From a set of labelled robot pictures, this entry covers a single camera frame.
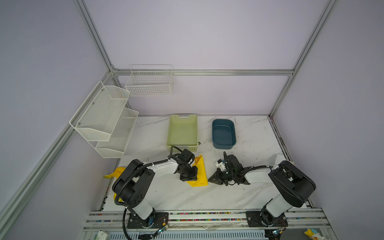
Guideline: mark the white wire wall basket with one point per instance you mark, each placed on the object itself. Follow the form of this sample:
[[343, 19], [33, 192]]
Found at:
[[150, 80]]

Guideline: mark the light green plastic basket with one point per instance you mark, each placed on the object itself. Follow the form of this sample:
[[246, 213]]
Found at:
[[183, 132]]

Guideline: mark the small yellow toy figure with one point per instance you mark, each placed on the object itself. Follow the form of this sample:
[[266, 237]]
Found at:
[[314, 235]]

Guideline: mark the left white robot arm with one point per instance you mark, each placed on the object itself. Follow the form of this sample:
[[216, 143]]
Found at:
[[134, 182]]

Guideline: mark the yellow paper napkin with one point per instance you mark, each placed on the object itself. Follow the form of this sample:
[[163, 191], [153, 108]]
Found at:
[[202, 179]]

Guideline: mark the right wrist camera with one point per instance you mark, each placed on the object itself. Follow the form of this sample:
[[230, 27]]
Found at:
[[221, 165]]

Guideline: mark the teal plastic tray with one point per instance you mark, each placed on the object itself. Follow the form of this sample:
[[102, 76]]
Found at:
[[223, 134]]

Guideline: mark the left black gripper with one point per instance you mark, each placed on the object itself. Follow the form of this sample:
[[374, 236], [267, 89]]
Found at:
[[193, 176]]

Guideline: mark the aluminium cage frame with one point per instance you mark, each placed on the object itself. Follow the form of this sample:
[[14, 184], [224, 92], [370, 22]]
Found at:
[[22, 197]]

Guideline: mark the yellow banana toy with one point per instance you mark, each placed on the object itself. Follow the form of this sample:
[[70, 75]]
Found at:
[[116, 174]]

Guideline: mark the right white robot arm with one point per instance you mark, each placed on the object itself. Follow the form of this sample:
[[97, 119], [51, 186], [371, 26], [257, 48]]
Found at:
[[293, 185]]

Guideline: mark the white two-tier mesh shelf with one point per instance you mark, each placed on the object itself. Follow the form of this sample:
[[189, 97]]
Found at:
[[105, 121]]

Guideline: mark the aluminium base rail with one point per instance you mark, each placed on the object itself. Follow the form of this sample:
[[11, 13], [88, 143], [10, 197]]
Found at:
[[209, 225]]

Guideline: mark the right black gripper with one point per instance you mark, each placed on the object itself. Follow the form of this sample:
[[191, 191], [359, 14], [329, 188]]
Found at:
[[218, 180]]

